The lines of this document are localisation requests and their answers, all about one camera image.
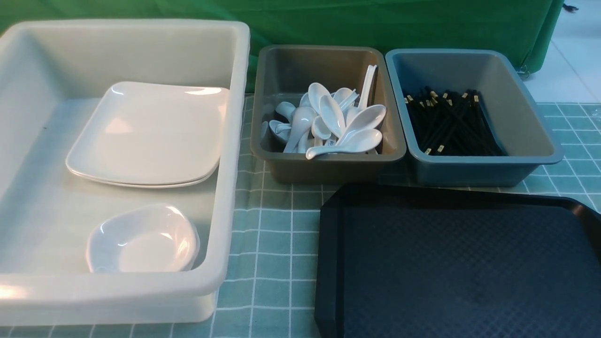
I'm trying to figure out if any black serving tray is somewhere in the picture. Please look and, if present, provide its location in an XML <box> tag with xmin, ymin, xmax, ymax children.
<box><xmin>314</xmin><ymin>183</ymin><xmax>601</xmax><ymax>338</ymax></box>

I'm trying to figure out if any large white plastic tub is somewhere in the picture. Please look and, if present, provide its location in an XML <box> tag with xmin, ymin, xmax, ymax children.
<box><xmin>1</xmin><ymin>19</ymin><xmax>250</xmax><ymax>326</ymax></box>

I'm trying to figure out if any small white bowl in tub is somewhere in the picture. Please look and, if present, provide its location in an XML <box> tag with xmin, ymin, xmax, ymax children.
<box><xmin>85</xmin><ymin>203</ymin><xmax>200</xmax><ymax>273</ymax></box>

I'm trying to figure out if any pile of black chopsticks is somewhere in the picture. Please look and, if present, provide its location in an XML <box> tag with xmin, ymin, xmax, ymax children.
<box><xmin>403</xmin><ymin>86</ymin><xmax>508</xmax><ymax>157</ymax></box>

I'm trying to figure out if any large white square rice plate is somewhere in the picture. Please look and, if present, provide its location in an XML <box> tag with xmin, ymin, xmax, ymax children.
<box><xmin>66</xmin><ymin>81</ymin><xmax>230</xmax><ymax>184</ymax></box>

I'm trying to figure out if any pile of white spoons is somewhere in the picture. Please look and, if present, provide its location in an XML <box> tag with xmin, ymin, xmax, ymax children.
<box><xmin>260</xmin><ymin>65</ymin><xmax>387</xmax><ymax>156</ymax></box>

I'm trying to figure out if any grey-blue plastic chopstick bin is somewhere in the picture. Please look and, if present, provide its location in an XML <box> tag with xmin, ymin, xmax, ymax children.
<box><xmin>385</xmin><ymin>48</ymin><xmax>564</xmax><ymax>187</ymax></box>

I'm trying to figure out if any white square plate in tub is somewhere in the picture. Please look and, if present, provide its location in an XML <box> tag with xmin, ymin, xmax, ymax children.
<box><xmin>69</xmin><ymin>166</ymin><xmax>219</xmax><ymax>190</ymax></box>

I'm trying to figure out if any white ceramic soup spoon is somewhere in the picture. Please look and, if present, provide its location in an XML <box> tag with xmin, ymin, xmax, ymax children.
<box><xmin>305</xmin><ymin>129</ymin><xmax>383</xmax><ymax>160</ymax></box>

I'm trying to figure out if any brown plastic spoon bin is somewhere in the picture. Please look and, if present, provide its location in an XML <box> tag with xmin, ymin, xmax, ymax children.
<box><xmin>250</xmin><ymin>45</ymin><xmax>407</xmax><ymax>184</ymax></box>

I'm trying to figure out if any green backdrop cloth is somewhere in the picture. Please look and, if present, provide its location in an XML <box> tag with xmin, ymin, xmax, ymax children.
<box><xmin>0</xmin><ymin>0</ymin><xmax>562</xmax><ymax>92</ymax></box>

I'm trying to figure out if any green checkered tablecloth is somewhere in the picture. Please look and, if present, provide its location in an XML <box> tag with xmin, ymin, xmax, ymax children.
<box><xmin>1</xmin><ymin>99</ymin><xmax>600</xmax><ymax>338</ymax></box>

